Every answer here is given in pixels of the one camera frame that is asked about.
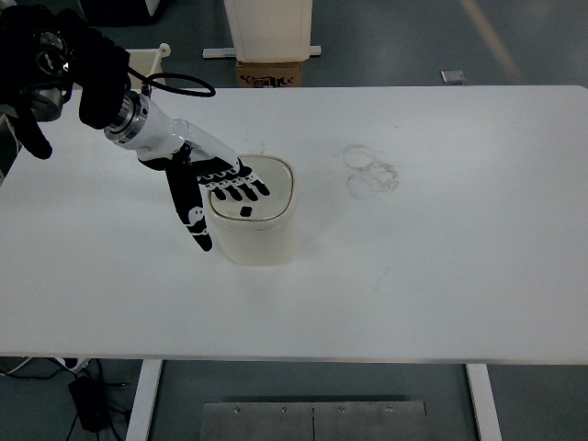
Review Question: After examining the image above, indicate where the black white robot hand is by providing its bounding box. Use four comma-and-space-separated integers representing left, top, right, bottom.
138, 120, 270, 252

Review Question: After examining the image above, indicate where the cream trash can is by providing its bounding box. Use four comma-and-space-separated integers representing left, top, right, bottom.
205, 155, 299, 266

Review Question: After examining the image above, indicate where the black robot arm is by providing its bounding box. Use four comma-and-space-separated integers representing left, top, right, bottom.
1, 5, 130, 160

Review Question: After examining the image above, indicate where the cardboard box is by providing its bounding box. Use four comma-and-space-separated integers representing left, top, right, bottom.
235, 62, 303, 88

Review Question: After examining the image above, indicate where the grey metal floor bar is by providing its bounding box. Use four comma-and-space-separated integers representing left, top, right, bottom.
202, 45, 322, 60

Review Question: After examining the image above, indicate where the black power adapter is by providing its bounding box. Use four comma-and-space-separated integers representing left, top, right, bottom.
68, 377, 109, 433

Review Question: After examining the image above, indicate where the small grey floor plate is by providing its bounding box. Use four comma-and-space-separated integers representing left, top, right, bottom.
439, 70, 467, 85

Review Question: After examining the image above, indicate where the left white table leg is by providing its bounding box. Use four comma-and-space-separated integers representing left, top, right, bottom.
125, 359, 164, 441

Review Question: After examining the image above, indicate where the white table leg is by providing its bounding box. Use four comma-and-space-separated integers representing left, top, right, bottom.
466, 364, 503, 441
125, 359, 164, 441

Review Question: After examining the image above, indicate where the right white table leg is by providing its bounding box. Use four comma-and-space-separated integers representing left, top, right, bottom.
466, 364, 503, 441

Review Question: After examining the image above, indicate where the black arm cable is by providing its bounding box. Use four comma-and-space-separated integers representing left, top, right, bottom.
127, 66, 217, 98

